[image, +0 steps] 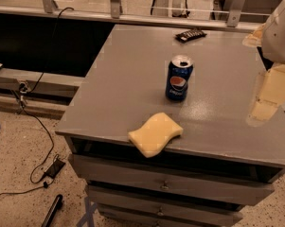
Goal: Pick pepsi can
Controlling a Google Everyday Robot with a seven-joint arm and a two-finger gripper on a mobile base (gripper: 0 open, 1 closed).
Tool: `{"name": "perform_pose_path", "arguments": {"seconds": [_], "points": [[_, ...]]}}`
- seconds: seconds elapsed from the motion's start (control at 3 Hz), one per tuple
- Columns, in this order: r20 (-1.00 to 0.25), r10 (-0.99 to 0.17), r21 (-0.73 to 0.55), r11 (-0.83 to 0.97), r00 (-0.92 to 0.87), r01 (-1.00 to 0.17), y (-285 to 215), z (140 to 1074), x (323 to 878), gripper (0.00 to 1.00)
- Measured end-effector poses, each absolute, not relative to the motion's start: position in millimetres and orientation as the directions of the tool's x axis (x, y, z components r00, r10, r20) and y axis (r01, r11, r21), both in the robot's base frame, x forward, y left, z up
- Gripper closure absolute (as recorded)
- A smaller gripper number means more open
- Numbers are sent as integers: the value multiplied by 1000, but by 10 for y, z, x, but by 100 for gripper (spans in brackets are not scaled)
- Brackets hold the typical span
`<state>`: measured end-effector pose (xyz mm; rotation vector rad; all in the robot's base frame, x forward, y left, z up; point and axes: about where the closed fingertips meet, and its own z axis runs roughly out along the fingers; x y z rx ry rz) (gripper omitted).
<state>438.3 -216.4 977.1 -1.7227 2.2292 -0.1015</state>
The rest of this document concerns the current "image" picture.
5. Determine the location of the black bar on floor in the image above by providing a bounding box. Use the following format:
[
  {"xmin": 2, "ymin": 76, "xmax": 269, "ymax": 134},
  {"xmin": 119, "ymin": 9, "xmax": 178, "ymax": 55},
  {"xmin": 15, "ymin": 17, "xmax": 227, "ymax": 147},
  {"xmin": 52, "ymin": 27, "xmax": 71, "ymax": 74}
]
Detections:
[{"xmin": 41, "ymin": 194, "xmax": 62, "ymax": 227}]

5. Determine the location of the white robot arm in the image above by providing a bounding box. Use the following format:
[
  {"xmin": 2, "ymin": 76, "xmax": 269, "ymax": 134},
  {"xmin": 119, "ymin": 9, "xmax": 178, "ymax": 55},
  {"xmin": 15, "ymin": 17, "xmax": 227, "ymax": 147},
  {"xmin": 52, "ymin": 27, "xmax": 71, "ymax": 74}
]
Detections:
[{"xmin": 261, "ymin": 0, "xmax": 285, "ymax": 64}]

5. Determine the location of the blue tape cross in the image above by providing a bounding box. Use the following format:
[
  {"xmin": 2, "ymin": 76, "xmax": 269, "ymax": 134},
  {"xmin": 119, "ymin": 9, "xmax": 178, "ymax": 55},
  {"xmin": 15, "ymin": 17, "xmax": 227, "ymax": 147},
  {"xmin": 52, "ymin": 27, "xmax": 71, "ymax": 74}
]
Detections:
[{"xmin": 76, "ymin": 197, "xmax": 98, "ymax": 227}]

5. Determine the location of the yellow sponge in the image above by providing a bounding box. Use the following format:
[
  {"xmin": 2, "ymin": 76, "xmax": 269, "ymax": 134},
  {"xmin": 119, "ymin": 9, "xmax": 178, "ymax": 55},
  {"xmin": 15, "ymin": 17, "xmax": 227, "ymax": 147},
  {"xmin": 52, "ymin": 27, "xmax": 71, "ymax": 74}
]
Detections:
[{"xmin": 128, "ymin": 113, "xmax": 184, "ymax": 158}]

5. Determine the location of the grey drawer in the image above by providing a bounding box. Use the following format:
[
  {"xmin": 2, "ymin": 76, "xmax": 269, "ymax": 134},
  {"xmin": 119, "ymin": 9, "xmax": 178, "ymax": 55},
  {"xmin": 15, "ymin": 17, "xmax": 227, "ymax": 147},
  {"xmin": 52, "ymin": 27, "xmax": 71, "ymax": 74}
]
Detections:
[
  {"xmin": 85, "ymin": 184, "xmax": 244, "ymax": 227},
  {"xmin": 69, "ymin": 154, "xmax": 274, "ymax": 205},
  {"xmin": 98, "ymin": 205, "xmax": 198, "ymax": 227}
]

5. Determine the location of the metal window rail frame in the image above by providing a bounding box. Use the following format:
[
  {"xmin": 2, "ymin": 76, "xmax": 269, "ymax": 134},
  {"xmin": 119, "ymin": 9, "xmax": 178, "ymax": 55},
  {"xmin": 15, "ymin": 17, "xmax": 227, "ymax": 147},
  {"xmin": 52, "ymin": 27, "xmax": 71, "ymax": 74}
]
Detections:
[{"xmin": 0, "ymin": 0, "xmax": 268, "ymax": 32}]

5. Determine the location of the blue pepsi can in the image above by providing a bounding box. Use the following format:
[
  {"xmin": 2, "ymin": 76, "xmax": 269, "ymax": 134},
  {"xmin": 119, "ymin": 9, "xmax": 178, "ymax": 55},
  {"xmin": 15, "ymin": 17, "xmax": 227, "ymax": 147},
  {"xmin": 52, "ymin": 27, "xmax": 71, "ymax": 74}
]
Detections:
[{"xmin": 165, "ymin": 55, "xmax": 193, "ymax": 101}]

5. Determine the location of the bottom grey drawer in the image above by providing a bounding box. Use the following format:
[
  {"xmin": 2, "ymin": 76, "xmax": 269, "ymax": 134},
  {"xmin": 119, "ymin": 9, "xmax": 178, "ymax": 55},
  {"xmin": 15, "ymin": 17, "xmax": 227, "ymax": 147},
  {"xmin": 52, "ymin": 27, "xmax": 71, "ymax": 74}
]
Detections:
[{"xmin": 98, "ymin": 205, "xmax": 198, "ymax": 227}]

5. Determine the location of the grey drawer cabinet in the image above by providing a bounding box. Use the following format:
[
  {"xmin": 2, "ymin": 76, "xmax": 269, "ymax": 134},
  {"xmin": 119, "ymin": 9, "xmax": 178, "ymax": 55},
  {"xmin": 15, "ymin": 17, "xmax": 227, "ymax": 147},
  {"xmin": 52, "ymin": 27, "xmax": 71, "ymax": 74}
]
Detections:
[{"xmin": 58, "ymin": 26, "xmax": 285, "ymax": 213}]

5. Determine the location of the middle grey drawer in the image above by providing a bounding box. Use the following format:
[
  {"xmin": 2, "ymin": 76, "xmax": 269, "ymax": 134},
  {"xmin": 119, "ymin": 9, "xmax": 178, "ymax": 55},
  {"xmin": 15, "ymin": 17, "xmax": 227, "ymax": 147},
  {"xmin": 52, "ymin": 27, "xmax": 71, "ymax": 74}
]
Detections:
[{"xmin": 85, "ymin": 184, "xmax": 244, "ymax": 227}]

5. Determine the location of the black snack bar wrapper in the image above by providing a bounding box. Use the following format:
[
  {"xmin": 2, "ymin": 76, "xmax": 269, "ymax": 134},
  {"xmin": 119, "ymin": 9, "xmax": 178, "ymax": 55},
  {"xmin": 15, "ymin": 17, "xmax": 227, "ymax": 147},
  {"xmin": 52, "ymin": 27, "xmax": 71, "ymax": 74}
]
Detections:
[{"xmin": 175, "ymin": 29, "xmax": 206, "ymax": 43}]

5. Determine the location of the black power adapter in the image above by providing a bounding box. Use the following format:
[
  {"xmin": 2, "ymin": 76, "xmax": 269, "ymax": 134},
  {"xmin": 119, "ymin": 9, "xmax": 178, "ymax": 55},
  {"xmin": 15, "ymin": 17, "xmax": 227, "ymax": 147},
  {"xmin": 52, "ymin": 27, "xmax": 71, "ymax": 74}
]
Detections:
[{"xmin": 45, "ymin": 159, "xmax": 65, "ymax": 179}]

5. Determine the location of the black cable on floor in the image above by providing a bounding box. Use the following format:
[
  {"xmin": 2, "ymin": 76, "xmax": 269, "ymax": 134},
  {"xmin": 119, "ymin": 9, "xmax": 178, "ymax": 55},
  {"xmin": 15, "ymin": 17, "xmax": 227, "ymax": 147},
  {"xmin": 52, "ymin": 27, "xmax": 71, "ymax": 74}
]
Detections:
[{"xmin": 0, "ymin": 7, "xmax": 76, "ymax": 199}]

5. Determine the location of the top grey drawer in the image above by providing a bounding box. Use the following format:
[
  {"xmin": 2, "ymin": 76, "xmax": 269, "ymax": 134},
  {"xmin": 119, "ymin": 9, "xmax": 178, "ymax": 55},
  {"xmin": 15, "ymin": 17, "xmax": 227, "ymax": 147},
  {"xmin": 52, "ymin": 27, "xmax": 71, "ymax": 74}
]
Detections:
[{"xmin": 69, "ymin": 154, "xmax": 274, "ymax": 205}]

